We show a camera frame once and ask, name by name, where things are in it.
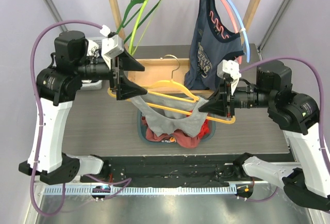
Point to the red tank top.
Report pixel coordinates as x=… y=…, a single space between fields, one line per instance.
x=204 y=129

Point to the pink hanger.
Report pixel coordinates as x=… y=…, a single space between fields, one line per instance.
x=227 y=9

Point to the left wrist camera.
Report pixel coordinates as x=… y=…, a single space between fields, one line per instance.
x=111 y=46

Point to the teal plastic tub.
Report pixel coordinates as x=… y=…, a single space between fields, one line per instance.
x=141 y=129

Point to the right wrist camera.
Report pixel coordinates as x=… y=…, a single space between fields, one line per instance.
x=232 y=69

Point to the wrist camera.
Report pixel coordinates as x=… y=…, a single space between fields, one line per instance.
x=232 y=69
x=111 y=46

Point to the white plastic basket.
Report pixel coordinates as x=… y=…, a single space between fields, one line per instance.
x=94 y=84

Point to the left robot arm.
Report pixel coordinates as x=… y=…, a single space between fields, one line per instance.
x=57 y=85

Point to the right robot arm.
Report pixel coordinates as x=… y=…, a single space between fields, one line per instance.
x=300 y=118

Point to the lime green hanger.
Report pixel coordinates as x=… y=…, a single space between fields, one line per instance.
x=141 y=18

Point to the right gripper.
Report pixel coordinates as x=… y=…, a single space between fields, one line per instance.
x=228 y=100

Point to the light blue hanger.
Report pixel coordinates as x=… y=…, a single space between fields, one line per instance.
x=242 y=30

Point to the navy tank top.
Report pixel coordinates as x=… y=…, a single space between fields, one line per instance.
x=201 y=79

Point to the maroon graphic tank top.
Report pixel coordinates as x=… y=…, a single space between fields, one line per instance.
x=178 y=137

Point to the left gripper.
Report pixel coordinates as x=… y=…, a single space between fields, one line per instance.
x=126 y=62

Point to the yellow hanger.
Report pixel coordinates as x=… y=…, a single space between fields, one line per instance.
x=164 y=77

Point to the grey tank top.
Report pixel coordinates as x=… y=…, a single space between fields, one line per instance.
x=166 y=122

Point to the wooden clothes rack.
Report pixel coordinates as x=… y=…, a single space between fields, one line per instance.
x=121 y=15

